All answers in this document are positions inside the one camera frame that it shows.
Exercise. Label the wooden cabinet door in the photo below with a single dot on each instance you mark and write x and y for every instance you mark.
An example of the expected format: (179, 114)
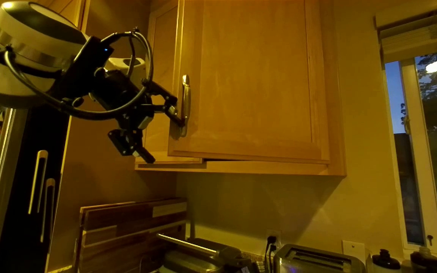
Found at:
(254, 76)
(159, 50)

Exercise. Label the wooden overhead cabinet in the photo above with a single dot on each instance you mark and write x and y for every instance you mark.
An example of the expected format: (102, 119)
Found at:
(279, 169)

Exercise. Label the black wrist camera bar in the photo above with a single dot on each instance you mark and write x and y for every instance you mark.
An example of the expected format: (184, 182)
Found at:
(84, 66)

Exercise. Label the small window latch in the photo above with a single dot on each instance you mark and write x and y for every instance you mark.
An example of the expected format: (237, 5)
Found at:
(431, 240)

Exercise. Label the stainless steel fridge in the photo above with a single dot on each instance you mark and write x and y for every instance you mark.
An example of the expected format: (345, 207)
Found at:
(26, 237)

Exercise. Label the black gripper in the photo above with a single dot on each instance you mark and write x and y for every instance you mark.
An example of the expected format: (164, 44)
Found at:
(125, 100)

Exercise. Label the stainless steel toaster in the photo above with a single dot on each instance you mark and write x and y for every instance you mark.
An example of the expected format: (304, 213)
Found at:
(319, 263)

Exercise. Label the white wall outlet plate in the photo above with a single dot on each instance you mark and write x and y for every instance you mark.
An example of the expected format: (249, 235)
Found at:
(355, 251)

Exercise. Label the steel toaster oven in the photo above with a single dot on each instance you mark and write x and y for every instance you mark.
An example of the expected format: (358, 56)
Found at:
(197, 258)

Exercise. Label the dark wooden cutting board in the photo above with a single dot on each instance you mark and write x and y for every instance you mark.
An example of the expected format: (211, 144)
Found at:
(128, 217)

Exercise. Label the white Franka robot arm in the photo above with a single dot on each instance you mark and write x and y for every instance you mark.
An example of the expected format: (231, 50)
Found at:
(21, 46)

